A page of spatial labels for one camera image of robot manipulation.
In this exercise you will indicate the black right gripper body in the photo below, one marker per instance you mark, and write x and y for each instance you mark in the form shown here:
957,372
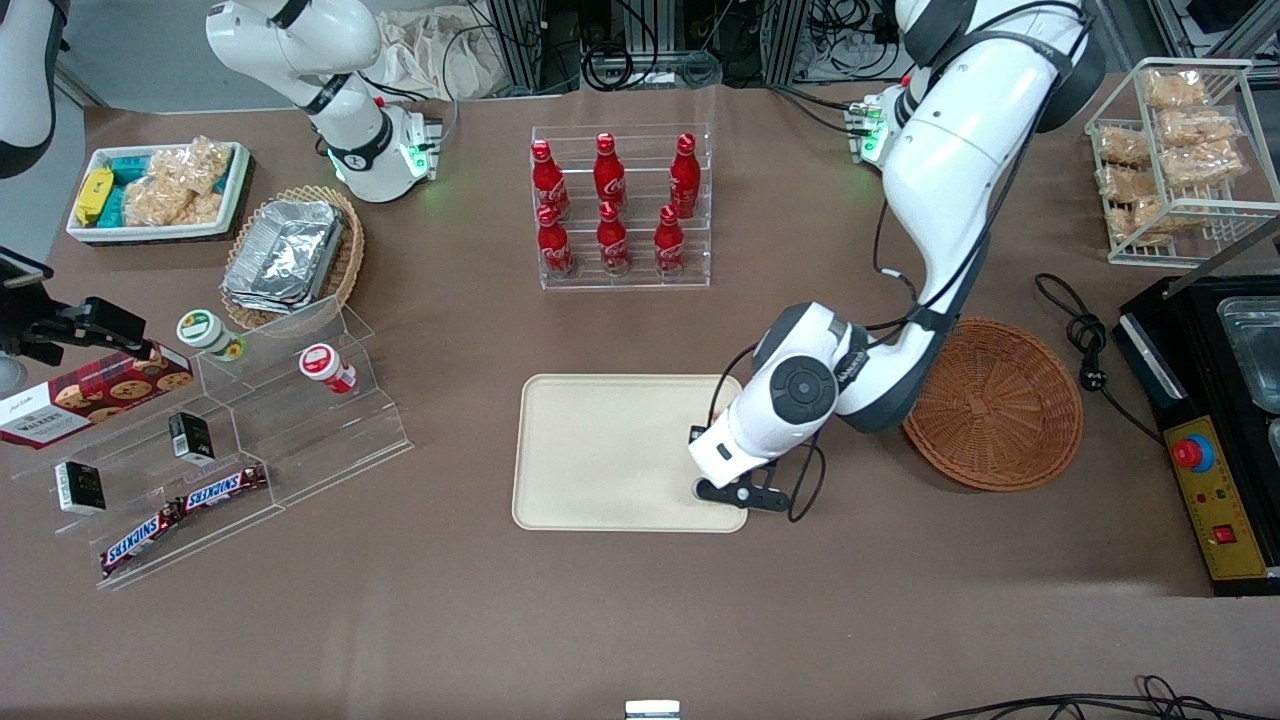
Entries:
60,328

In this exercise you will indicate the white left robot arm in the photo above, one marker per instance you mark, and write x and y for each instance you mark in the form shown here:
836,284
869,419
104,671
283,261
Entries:
950,160

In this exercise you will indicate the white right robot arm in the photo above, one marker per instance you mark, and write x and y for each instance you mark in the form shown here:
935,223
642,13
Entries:
362,150

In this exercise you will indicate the cream rectangular serving tray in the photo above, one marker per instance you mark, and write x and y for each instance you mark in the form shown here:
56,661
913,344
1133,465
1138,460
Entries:
600,452

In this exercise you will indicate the oval brown wicker basket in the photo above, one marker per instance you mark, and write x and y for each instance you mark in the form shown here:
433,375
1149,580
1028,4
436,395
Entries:
345,265

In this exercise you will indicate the round brown wicker basket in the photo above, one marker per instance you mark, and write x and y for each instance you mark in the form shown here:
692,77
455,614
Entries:
1000,410

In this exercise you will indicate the red cookie box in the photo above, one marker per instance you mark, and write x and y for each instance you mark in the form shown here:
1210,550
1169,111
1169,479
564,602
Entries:
90,395

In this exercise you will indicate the green lid yogurt cup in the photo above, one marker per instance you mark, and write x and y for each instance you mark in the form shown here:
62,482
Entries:
203,330

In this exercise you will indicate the white rectangular snack bin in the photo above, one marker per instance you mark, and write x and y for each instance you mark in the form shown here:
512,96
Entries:
150,233

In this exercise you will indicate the teal snack pack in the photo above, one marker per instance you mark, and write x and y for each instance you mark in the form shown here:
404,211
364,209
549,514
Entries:
128,168
113,208

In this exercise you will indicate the yellow snack pack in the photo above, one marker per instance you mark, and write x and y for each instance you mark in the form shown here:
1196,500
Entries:
94,196

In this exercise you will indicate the bagged rice cracker snack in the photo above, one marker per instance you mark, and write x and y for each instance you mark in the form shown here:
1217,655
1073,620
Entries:
160,202
205,165

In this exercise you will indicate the small black carton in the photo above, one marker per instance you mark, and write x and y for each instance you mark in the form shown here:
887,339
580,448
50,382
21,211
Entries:
190,437
80,487

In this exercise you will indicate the stacked aluminium foil containers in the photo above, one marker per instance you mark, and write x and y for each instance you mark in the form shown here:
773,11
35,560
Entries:
285,255

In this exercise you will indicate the brown Snickers bar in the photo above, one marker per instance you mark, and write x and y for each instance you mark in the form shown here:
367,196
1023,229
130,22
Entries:
222,487
140,540

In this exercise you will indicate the red lid yogurt cup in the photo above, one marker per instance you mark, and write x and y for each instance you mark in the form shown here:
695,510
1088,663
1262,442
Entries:
322,364

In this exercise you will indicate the clear acrylic stepped display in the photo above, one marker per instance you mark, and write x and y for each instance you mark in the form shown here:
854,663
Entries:
330,440

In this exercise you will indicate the clear acrylic bottle rack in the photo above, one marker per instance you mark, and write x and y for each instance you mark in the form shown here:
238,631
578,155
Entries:
640,270

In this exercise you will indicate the red cola bottle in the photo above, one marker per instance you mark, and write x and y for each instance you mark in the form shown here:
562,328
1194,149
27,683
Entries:
609,172
685,178
554,245
612,240
669,242
548,182

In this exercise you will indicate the crumpled beige cloth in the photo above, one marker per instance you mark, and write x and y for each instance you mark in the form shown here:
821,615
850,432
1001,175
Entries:
430,55

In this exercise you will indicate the red emergency stop button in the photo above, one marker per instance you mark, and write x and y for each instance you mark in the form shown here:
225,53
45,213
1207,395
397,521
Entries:
1190,453

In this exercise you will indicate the bagged fried snack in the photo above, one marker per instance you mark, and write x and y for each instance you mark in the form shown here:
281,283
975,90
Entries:
1125,186
1205,166
1197,128
1125,148
1175,90
1140,222

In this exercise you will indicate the black yellow control box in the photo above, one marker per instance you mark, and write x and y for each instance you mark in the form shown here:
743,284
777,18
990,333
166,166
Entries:
1225,500

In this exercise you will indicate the stainless steel pan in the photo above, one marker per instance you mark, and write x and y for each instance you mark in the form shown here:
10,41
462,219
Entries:
1255,345

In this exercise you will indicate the aluminium frame profile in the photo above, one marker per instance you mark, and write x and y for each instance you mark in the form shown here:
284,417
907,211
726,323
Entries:
530,45

